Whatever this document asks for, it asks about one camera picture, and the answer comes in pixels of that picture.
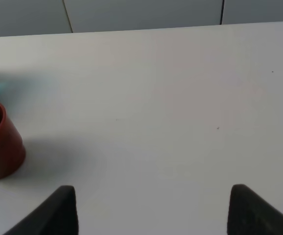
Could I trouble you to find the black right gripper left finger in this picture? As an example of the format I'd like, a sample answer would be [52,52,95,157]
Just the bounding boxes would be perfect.
[6,186,79,235]

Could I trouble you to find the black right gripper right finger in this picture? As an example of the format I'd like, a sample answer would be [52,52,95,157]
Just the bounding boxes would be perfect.
[227,184,283,235]

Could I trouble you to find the red plastic cup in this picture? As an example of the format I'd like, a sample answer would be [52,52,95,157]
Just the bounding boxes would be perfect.
[0,104,26,179]

